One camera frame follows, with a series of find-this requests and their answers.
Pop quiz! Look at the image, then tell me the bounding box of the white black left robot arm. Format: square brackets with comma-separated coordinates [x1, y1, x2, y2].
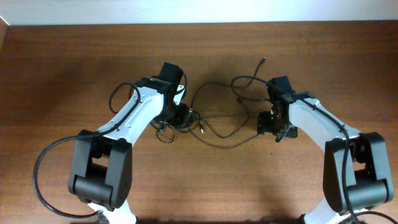
[68, 77, 186, 223]

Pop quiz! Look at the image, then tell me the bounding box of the thick black USB cable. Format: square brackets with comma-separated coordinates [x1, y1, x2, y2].
[150, 107, 206, 144]

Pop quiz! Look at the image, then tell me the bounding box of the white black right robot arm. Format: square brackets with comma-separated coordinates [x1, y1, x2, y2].
[257, 91, 394, 223]

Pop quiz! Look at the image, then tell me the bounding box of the thin black cable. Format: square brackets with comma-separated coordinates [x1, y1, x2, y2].
[186, 57, 267, 149]

